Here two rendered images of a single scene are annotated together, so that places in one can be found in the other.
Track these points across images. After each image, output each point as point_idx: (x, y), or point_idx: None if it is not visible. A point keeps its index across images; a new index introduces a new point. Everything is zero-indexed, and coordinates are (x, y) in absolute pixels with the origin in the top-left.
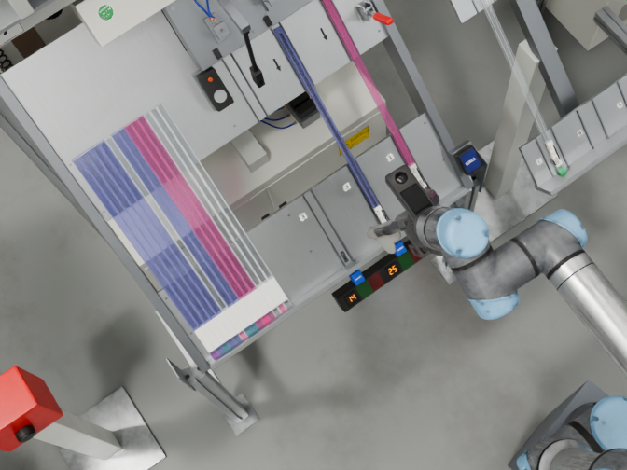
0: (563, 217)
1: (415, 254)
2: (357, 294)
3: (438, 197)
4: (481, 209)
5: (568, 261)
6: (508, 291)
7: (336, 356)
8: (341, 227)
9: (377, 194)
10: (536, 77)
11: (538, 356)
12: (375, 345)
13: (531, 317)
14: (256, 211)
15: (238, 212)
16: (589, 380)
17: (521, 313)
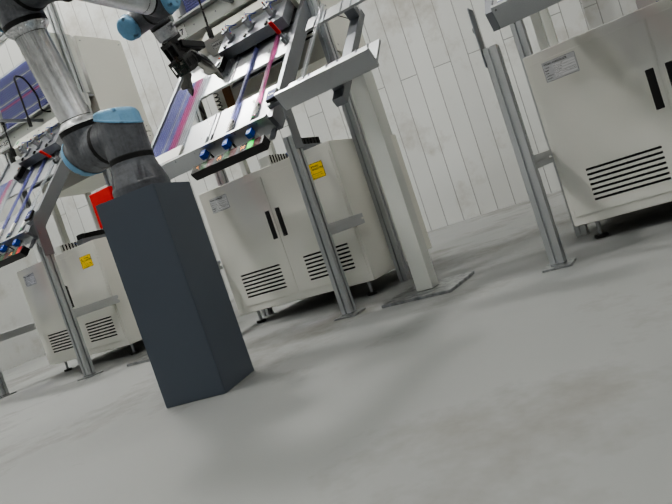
0: None
1: (176, 75)
2: (200, 166)
3: (204, 57)
4: (403, 295)
5: None
6: (127, 14)
7: (252, 339)
8: (217, 130)
9: (238, 117)
10: (353, 82)
11: (304, 348)
12: (269, 337)
13: (335, 334)
14: (259, 199)
15: (247, 188)
16: (188, 181)
17: (335, 332)
